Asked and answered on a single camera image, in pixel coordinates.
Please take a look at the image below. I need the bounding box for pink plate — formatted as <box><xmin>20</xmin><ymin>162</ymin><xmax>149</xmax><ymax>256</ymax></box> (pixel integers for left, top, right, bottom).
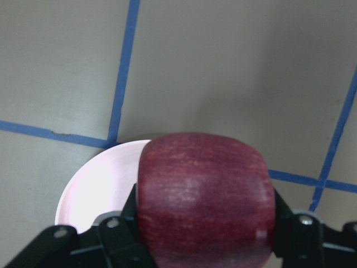
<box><xmin>55</xmin><ymin>140</ymin><xmax>150</xmax><ymax>233</ymax></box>

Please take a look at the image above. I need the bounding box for red apple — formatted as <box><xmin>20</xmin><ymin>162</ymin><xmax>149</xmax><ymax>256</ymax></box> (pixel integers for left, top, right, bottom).
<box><xmin>137</xmin><ymin>133</ymin><xmax>276</xmax><ymax>267</ymax></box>

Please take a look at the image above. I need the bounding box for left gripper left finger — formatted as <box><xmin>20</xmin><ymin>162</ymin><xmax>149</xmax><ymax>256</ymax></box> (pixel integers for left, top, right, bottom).
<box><xmin>6</xmin><ymin>186</ymin><xmax>156</xmax><ymax>267</ymax></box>

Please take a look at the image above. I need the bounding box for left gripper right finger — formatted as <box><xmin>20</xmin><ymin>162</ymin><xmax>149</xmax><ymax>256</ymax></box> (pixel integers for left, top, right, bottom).
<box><xmin>272</xmin><ymin>191</ymin><xmax>356</xmax><ymax>267</ymax></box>

